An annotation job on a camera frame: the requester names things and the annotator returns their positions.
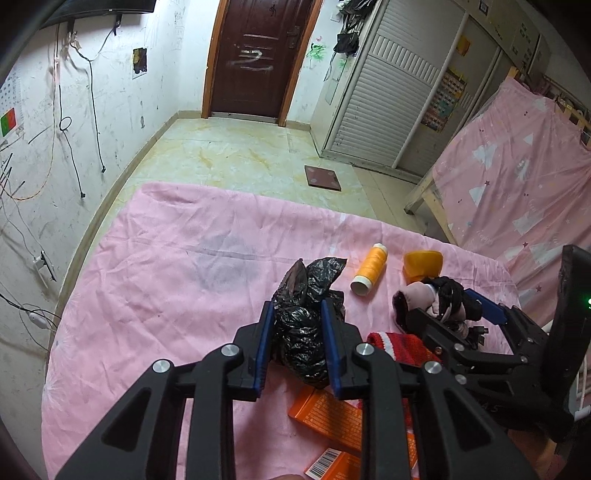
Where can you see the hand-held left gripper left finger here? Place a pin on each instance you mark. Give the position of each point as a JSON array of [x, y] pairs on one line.
[[263, 350]]

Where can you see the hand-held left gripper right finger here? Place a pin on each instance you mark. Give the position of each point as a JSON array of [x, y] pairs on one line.
[[330, 350]]

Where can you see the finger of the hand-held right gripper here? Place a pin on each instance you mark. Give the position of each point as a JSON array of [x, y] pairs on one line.
[[427, 330], [487, 309]]

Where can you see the black and pink doll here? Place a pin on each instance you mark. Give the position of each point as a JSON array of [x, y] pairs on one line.
[[420, 297]]

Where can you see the black plastic bag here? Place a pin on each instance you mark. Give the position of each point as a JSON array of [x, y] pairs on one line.
[[300, 332]]

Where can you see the orange plastic cup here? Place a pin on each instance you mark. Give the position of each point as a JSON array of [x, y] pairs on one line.
[[422, 265]]

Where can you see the orange thread spool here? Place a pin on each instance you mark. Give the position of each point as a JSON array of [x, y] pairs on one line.
[[369, 270]]

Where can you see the person's left hand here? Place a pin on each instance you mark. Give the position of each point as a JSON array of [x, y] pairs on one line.
[[286, 477]]

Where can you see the red knitted cloth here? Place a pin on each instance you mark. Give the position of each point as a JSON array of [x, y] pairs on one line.
[[401, 346]]

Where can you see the pink bed sheet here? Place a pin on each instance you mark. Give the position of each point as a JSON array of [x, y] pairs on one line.
[[161, 277]]

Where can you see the pink patterned sheet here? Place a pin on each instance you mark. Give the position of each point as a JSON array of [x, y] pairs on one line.
[[517, 161]]

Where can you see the brown bathroom scale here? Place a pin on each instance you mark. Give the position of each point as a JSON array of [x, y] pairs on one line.
[[323, 178]]

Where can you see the colourful chart poster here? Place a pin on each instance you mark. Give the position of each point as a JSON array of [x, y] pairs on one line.
[[444, 99]]

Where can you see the white power strip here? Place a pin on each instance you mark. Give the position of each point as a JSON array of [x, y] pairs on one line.
[[45, 266]]

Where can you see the white louvred wardrobe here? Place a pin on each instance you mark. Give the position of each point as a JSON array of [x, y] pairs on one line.
[[383, 92]]

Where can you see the yellow sticky note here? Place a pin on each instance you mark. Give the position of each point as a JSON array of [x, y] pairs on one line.
[[464, 45]]

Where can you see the dark brown door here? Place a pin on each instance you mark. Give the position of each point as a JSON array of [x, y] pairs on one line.
[[258, 60]]

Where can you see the black hanging bag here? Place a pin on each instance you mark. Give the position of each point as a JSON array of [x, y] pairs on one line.
[[353, 4], [346, 43]]

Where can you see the eye chart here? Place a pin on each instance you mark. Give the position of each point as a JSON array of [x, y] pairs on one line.
[[9, 92]]

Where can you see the white metal frame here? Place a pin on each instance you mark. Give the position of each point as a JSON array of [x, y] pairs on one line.
[[582, 383]]

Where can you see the wooden bed frame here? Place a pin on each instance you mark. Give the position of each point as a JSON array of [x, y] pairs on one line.
[[427, 194]]

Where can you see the torn wall picture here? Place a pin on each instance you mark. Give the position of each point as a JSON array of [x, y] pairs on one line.
[[140, 60]]

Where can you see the black wall television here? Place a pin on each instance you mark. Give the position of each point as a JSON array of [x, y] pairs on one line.
[[92, 9]]

